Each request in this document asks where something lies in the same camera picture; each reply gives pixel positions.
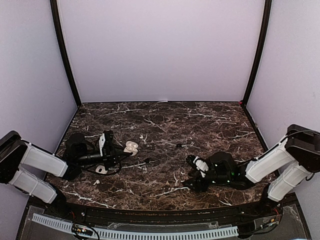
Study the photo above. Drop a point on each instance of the white charging case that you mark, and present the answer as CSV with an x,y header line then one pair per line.
x,y
131,147
100,169

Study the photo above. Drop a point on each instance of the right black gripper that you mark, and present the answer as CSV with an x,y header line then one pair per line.
x,y
197,182

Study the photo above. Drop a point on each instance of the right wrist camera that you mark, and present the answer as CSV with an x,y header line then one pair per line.
x,y
198,164

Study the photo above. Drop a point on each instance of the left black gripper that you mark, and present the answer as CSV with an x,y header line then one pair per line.
x,y
111,160

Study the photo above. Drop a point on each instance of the black front rail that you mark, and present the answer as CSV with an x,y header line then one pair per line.
x,y
100,215

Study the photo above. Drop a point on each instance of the white slotted cable duct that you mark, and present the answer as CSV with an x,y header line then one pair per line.
x,y
119,231

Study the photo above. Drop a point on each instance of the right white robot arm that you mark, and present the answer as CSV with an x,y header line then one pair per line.
x,y
299,151

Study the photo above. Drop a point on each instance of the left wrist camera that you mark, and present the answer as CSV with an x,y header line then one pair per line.
x,y
105,143

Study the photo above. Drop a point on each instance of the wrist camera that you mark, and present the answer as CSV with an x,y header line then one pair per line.
x,y
105,143
198,164

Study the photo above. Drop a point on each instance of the left black frame post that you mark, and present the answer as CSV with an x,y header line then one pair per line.
x,y
63,51

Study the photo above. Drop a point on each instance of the black frame post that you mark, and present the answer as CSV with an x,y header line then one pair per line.
x,y
258,52
63,51

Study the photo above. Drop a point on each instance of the right black frame post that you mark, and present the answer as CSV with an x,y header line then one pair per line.
x,y
258,52

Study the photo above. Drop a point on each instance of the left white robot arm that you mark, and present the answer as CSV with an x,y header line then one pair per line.
x,y
17,156

